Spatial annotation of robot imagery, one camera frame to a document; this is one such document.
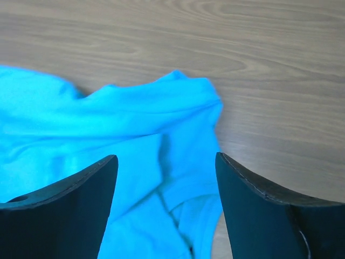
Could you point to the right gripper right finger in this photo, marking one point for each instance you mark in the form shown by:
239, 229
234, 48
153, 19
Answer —
267, 220

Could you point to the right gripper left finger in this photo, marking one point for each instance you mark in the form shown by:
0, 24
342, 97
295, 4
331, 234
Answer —
66, 219

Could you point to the turquoise t shirt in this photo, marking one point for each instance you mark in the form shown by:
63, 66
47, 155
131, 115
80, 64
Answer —
166, 202

